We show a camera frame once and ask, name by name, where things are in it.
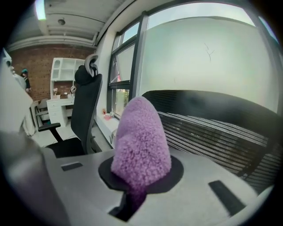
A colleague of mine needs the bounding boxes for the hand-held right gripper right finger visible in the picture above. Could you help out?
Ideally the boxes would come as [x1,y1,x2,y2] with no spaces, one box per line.
[132,149,260,226]

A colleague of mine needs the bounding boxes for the person's white clothing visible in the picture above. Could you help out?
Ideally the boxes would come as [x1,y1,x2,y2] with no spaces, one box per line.
[0,48,45,226]

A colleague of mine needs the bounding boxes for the white desk with hutch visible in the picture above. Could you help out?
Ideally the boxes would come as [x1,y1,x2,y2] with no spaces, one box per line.
[46,57,87,128]

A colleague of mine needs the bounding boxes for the black framed window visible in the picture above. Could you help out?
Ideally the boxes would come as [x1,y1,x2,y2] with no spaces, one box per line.
[107,3,279,117]

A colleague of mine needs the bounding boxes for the ceiling light panel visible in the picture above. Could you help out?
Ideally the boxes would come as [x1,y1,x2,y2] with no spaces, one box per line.
[34,0,46,21]

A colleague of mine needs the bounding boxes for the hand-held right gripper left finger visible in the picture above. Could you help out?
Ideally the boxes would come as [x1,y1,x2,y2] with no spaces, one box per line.
[43,147,138,226]

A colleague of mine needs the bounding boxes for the black office chair grey headrest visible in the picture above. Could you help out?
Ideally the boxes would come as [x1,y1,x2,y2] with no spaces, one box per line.
[38,54,103,158]

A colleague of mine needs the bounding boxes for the purple fluffy cloth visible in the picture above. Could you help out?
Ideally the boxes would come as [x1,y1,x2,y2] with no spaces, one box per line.
[111,96,172,212]

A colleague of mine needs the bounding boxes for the black mesh chair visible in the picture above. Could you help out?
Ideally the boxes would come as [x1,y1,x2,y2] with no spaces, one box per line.
[141,89,279,196]

